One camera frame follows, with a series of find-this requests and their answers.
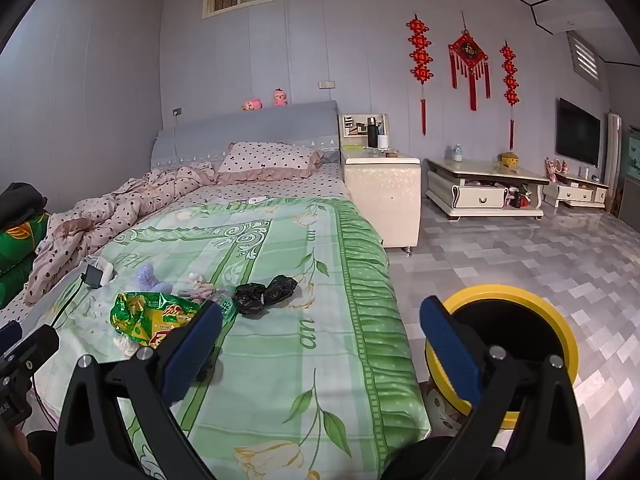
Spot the person's left hand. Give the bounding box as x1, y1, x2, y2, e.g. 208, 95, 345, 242
9, 426, 42, 477

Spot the green printed cloth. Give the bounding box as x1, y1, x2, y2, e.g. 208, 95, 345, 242
0, 211, 51, 307

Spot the yellow rimmed trash bin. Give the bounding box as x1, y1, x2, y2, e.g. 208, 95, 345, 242
425, 284, 580, 429

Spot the white standing air conditioner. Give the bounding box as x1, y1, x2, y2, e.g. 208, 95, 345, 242
606, 112, 624, 187

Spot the aquarium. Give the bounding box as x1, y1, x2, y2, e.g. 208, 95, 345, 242
622, 127, 640, 182

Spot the black charger cable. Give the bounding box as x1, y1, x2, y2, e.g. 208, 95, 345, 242
29, 275, 89, 426

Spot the cream coffee table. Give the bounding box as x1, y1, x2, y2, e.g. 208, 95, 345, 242
425, 157, 551, 221

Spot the pinkish grey tissue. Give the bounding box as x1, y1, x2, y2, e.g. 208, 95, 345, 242
177, 282, 217, 304

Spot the black plastic bag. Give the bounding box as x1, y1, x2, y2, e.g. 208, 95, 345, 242
235, 283, 269, 316
263, 274, 300, 305

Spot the green snack bag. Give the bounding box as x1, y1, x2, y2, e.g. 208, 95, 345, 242
110, 291, 202, 350

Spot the polka dot bed sheet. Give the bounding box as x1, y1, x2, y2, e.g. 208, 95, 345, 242
0, 162, 352, 333

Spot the purple knitted cloth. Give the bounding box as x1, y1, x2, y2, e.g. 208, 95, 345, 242
137, 263, 174, 294

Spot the cream television stand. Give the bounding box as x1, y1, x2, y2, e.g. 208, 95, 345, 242
544, 172, 611, 209

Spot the person's left forearm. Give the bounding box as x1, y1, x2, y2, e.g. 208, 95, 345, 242
26, 430, 57, 480

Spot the wall television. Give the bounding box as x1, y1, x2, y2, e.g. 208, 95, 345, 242
555, 98, 602, 169

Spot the green floral blanket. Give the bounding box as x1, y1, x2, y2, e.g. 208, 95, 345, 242
37, 195, 433, 480

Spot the polka dot ruffled pillow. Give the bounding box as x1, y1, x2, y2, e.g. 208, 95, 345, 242
215, 141, 324, 184

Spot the black charger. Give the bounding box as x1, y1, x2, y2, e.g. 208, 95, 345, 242
82, 263, 105, 290

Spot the grey upholstered bed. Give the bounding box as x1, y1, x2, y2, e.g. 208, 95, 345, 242
0, 100, 433, 480

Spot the red diamond tassel ornament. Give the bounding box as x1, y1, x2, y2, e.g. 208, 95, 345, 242
448, 12, 493, 112

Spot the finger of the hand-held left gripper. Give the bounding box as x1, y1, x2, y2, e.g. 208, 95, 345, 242
0, 325, 60, 380
0, 320, 24, 357

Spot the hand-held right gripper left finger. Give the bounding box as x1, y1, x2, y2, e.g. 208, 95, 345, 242
52, 300, 224, 480

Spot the louvred window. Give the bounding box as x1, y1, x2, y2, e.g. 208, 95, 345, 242
567, 31, 604, 91

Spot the pink polka dot quilt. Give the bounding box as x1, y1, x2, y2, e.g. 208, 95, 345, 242
22, 165, 219, 307

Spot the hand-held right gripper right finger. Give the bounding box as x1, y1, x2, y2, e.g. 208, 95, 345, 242
419, 296, 588, 480

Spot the cream nightstand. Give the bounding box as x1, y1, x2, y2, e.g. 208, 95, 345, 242
340, 152, 422, 257

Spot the dark cloth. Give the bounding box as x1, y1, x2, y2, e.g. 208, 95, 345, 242
0, 182, 49, 232

